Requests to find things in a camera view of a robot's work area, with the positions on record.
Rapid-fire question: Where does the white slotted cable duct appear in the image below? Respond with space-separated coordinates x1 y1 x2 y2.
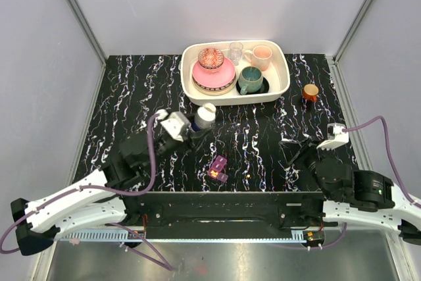
59 228 325 243

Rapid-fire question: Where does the pink weekly pill organizer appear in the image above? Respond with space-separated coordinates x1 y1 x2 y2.
207 156 228 183

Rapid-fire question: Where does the aluminium frame rail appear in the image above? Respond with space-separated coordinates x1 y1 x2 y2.
66 0 107 64

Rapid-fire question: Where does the teal ceramic mug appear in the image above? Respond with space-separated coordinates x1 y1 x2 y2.
237 66 263 95

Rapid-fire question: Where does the pink ceramic mug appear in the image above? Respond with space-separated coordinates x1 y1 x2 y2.
244 45 272 72

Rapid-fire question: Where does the beige striped plate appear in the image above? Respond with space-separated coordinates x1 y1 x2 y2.
192 78 237 96

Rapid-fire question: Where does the white rectangular dish tub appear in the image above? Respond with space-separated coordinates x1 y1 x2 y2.
180 39 291 107

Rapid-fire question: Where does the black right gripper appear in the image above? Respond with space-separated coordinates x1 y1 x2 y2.
279 135 331 181

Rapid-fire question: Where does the red patterned glass bowl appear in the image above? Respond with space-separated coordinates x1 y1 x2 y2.
198 47 225 70

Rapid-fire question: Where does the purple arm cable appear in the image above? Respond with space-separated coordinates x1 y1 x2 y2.
272 115 421 251
0 113 175 270

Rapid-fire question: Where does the white pill bottle blue label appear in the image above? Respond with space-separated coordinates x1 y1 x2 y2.
191 103 216 131

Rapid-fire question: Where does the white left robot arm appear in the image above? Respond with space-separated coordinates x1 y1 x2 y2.
11 126 210 256

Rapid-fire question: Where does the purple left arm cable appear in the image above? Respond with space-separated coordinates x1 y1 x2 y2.
0 113 175 270

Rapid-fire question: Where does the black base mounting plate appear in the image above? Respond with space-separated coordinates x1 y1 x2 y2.
122 192 325 229

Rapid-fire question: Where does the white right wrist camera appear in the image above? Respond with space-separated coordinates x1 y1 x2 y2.
316 123 349 151

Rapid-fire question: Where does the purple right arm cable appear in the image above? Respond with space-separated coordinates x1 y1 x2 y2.
272 115 421 251

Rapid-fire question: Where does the clear drinking glass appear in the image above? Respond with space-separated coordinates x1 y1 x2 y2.
228 41 243 66

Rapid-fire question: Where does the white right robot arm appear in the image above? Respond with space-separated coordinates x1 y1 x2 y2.
280 139 420 245

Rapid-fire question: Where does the pink plate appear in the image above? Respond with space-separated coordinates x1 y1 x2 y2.
192 59 236 88

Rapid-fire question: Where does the black saucer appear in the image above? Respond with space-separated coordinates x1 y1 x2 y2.
235 78 270 95

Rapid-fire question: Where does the orange jar wooden lid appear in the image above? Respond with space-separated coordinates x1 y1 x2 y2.
303 84 319 102

